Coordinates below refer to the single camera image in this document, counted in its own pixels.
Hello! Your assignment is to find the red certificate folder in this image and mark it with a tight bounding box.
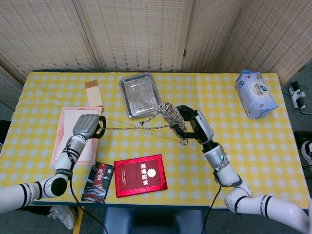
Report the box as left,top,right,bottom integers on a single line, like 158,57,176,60
114,154,168,198

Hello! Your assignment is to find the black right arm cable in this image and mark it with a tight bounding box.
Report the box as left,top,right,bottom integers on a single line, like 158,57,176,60
204,185,221,234

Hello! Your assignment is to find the dark palace print book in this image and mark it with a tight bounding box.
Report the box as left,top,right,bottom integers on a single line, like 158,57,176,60
81,161,115,204

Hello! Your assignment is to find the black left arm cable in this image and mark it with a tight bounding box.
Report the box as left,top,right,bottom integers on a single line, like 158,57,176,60
69,180,108,234

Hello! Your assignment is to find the black and white sneaker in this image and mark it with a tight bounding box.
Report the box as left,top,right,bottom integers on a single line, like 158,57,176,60
301,140,312,171

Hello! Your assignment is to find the white certificate with red border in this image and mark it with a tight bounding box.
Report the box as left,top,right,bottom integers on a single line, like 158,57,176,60
50,106,103,165

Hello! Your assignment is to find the yellow white checked tablecloth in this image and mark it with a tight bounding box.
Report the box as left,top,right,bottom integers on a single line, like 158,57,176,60
0,71,310,210

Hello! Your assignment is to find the speckled braided rope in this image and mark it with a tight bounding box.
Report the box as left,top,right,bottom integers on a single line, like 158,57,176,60
103,101,190,146

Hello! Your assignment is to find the woven folding screen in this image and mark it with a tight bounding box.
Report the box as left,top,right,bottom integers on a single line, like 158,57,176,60
0,0,312,108

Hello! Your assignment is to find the dark blue chair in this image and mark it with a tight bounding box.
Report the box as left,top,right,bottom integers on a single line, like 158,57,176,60
102,207,207,234

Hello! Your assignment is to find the white power strip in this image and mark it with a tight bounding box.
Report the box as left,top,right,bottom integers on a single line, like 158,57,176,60
289,81,307,110

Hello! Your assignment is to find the blue white tissue pack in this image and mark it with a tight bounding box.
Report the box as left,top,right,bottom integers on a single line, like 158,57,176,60
234,69,279,119

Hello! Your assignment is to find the white power cable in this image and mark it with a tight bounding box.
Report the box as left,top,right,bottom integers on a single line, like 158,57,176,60
299,84,312,115

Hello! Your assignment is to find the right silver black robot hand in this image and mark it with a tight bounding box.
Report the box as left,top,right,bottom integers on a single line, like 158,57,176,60
175,105,215,145

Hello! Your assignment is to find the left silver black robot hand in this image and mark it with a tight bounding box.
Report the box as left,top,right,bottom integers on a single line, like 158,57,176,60
72,114,107,141

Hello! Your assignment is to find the rectangular steel tray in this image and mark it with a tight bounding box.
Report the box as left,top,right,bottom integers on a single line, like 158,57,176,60
118,72,163,119

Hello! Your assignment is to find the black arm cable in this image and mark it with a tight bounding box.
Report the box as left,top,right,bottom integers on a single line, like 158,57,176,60
204,185,221,234
69,180,108,234

